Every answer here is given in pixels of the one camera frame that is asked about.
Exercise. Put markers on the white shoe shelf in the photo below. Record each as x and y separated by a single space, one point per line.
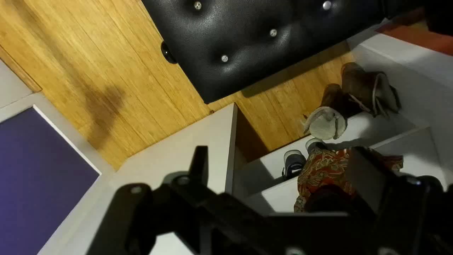
425 93

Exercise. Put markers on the white closet door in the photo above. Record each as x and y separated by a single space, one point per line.
188 146

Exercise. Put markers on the black tufted piano bench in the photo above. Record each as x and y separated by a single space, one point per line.
263 47

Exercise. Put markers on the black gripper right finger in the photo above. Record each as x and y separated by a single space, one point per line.
376 184

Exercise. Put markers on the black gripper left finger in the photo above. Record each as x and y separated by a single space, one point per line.
198 164

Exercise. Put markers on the red patterned cloth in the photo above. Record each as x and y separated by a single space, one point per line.
326 174

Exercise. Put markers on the dark sneaker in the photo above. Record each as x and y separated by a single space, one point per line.
293 163
314 144

